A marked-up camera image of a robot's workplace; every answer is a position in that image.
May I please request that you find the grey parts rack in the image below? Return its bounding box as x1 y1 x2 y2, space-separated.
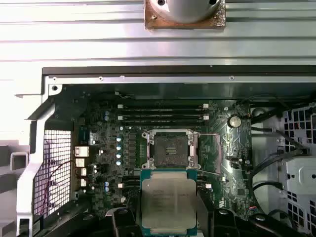
0 139 30 196

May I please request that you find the brown square base plate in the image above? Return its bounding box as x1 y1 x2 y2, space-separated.
144 0 227 32

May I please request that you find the black data cable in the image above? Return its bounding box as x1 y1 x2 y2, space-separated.
251 127 312 156

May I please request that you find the silver rear port block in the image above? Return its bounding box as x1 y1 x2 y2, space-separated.
74 145 89 158

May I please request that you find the metal drive cage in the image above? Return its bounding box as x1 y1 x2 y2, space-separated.
281 106 316 224

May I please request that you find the silver CPU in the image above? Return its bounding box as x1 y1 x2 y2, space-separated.
139 168 198 237

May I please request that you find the CPU socket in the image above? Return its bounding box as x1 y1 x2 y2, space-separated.
142 129 200 171

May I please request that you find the round coin battery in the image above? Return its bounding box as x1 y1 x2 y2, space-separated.
227 114 242 128

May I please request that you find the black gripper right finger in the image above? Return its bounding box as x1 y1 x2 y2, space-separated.
197 190 316 237

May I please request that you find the black PC case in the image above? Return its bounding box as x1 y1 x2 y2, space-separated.
14 65 316 237

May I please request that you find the green motherboard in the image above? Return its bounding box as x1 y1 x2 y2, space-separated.
74 98 253 223

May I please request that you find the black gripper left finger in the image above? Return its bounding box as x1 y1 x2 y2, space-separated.
46 208 143 237

